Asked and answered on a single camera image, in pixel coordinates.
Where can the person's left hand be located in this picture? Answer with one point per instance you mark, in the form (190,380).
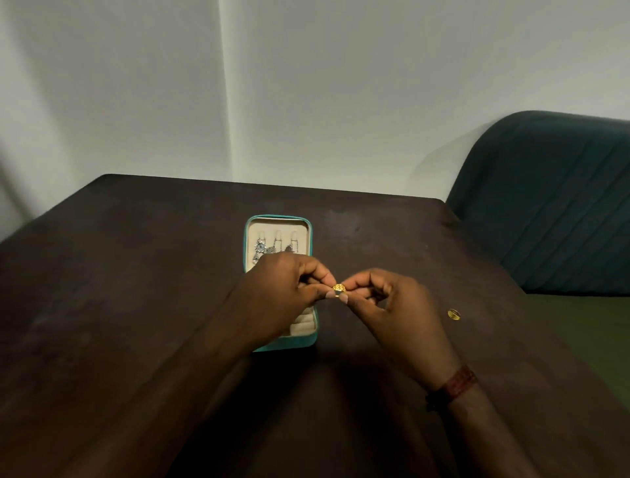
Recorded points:
(275,295)

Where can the person's right hand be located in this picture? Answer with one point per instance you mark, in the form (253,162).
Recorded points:
(408,325)

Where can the teal jewelry box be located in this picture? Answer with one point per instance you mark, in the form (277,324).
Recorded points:
(278,221)

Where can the person's left forearm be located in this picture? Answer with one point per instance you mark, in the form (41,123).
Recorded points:
(147,408)

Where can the red thread wristband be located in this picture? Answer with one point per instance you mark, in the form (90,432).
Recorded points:
(457,384)

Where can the green fabric cover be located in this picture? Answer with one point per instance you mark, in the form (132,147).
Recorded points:
(590,335)

